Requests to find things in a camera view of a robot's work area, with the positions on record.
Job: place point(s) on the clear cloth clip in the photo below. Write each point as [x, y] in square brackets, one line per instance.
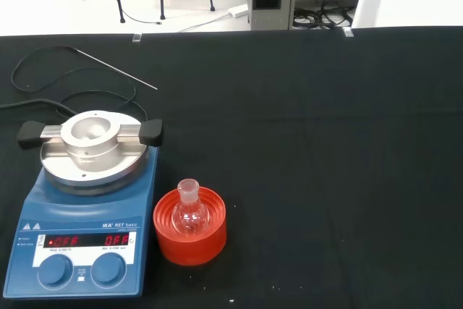
[136, 37]
[347, 32]

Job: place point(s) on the white power strip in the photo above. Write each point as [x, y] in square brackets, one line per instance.
[238, 10]

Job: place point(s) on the blue base heater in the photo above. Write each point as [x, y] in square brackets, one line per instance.
[79, 215]

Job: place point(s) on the black bench cloth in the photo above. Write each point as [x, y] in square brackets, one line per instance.
[325, 142]

